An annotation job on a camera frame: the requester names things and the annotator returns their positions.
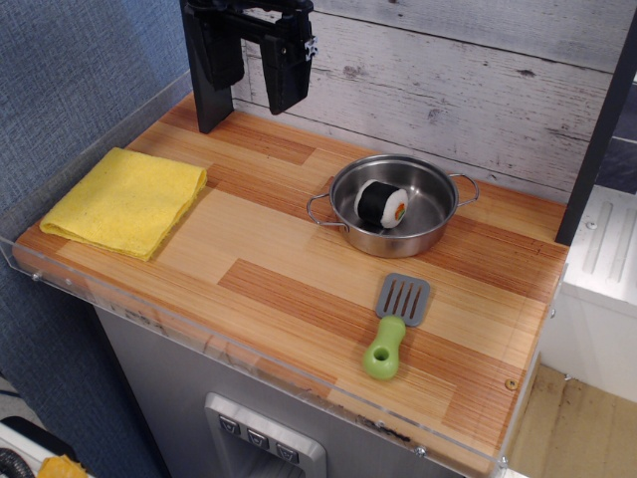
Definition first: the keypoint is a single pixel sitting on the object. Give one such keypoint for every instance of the black left vertical post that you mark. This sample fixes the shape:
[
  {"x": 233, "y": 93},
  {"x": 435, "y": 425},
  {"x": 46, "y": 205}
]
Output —
[{"x": 212, "y": 107}]

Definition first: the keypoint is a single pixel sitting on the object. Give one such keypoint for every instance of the toy sushi roll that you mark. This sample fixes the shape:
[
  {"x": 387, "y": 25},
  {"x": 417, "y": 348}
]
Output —
[{"x": 381, "y": 204}]

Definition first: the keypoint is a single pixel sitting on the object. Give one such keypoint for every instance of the yellow folded cloth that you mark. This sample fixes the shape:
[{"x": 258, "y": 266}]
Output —
[{"x": 127, "y": 203}]

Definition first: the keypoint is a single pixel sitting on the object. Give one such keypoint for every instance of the silver dispenser button panel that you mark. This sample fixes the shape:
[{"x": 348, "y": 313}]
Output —
[{"x": 264, "y": 440}]

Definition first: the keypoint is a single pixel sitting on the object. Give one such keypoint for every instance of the green handled grey spatula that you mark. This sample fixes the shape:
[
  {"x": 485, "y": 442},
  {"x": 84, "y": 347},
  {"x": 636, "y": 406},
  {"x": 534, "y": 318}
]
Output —
[{"x": 401, "y": 304}]

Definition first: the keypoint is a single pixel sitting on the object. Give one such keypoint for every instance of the black vertical post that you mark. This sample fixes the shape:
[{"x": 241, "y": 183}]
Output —
[
  {"x": 212, "y": 107},
  {"x": 605, "y": 126}
]

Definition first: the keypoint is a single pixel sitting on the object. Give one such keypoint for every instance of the black right vertical post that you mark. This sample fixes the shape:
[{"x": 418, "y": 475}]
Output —
[{"x": 605, "y": 126}]

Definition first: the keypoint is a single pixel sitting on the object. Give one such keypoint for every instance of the white ribbed appliance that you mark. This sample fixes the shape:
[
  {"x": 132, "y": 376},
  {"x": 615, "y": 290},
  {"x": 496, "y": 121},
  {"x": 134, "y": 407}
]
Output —
[{"x": 590, "y": 333}]

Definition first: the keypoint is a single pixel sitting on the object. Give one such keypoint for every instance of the small steel pot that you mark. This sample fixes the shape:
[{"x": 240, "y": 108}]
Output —
[{"x": 434, "y": 197}]

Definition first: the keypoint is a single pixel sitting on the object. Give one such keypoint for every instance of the grey toy fridge cabinet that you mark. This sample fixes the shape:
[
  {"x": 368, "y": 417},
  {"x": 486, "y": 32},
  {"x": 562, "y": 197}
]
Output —
[{"x": 171, "y": 383}]

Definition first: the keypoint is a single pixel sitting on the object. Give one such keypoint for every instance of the yellow black object bottom left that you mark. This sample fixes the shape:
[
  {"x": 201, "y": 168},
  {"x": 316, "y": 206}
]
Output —
[{"x": 14, "y": 466}]

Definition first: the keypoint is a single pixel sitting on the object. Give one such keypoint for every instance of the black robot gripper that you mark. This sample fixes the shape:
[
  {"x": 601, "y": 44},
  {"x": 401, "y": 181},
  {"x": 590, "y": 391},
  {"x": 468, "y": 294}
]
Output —
[{"x": 287, "y": 49}]

